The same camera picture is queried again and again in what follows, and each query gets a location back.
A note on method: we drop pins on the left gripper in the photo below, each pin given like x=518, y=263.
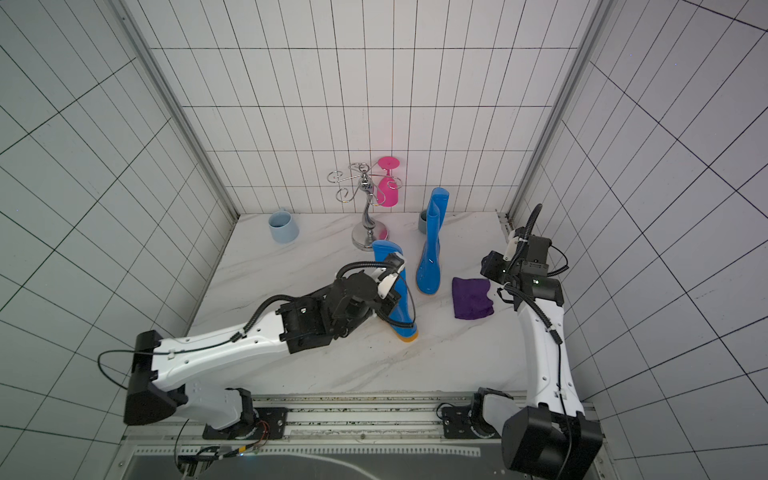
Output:
x=388, y=304

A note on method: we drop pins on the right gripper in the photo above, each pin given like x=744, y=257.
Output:
x=495, y=267

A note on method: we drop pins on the blue rubber boot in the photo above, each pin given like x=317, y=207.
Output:
x=428, y=275
x=404, y=327

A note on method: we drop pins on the purple cloth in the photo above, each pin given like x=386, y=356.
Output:
x=470, y=298

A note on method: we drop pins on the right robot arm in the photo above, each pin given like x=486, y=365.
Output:
x=550, y=436

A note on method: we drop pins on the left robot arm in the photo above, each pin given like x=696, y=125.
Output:
x=167, y=375

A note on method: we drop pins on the grey-green mug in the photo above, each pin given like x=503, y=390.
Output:
x=422, y=222

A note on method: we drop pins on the pink wine glass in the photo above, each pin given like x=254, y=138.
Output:
x=388, y=187

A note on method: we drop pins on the light blue mug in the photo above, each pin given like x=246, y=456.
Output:
x=283, y=227

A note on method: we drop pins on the chrome glass holder stand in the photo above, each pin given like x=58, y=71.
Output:
x=362, y=180

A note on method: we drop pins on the aluminium mounting rail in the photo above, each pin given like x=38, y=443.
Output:
x=322, y=418

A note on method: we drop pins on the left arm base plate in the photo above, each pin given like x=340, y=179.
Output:
x=264, y=423

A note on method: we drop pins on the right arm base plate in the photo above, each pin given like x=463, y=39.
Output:
x=456, y=422

